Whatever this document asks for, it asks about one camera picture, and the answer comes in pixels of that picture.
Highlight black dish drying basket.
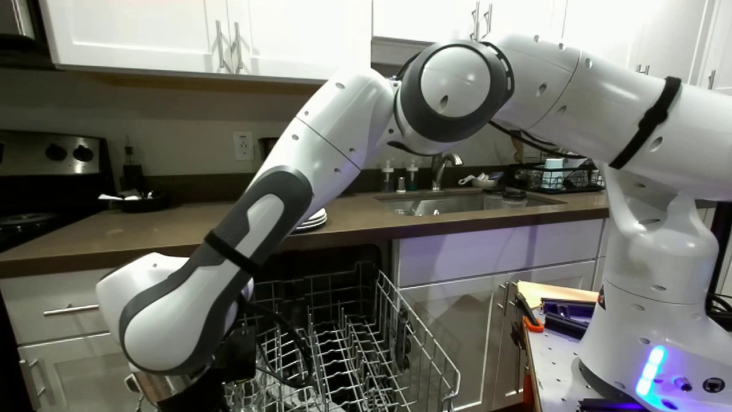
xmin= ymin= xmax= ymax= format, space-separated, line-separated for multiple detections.
xmin=513 ymin=155 xmax=604 ymax=194

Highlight black stove with kettle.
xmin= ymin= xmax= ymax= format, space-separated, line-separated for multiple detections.
xmin=0 ymin=131 xmax=115 ymax=253

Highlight chrome sink faucet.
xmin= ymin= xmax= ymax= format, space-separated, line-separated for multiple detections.
xmin=431 ymin=154 xmax=464 ymax=192

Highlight white lower cabinet drawers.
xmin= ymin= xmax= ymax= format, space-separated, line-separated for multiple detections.
xmin=0 ymin=269 xmax=157 ymax=412

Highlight white wire dishwasher rack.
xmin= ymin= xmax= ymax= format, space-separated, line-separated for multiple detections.
xmin=225 ymin=263 xmax=462 ymax=412

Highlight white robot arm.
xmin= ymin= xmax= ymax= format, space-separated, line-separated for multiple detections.
xmin=96 ymin=34 xmax=732 ymax=412

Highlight white upper cabinets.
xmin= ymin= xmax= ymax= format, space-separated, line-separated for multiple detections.
xmin=40 ymin=0 xmax=732 ymax=92

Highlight stainless steel kitchen sink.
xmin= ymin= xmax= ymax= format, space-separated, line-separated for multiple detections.
xmin=381 ymin=192 xmax=557 ymax=217

